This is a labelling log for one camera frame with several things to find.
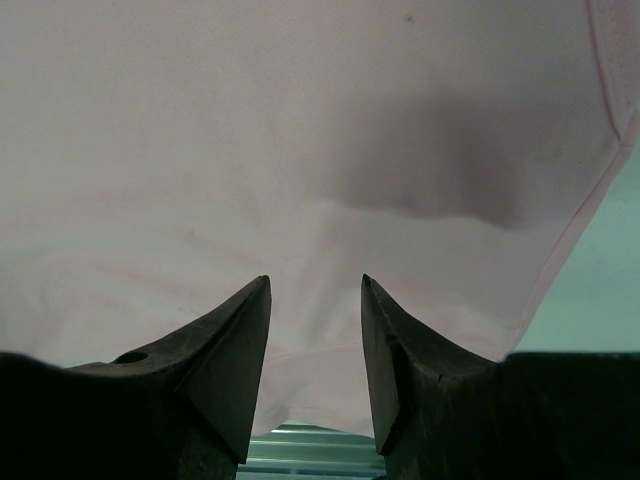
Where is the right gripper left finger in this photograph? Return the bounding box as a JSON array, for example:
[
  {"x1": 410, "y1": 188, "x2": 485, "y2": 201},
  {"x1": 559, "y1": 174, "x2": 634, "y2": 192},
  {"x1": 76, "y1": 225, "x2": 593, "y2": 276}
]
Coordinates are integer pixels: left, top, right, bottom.
[{"x1": 1, "y1": 276, "x2": 271, "y2": 479}]

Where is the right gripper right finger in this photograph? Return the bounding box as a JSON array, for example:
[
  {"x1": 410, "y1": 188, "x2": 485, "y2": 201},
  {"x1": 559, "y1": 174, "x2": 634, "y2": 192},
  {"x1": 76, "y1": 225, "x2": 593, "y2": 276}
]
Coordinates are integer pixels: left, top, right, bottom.
[{"x1": 361, "y1": 277, "x2": 639, "y2": 480}]

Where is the pink t-shirt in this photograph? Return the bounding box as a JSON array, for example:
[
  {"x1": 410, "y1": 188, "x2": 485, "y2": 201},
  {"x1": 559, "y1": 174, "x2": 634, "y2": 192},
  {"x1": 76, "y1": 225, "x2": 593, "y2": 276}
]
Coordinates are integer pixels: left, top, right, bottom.
[{"x1": 1, "y1": 1, "x2": 639, "y2": 435}]

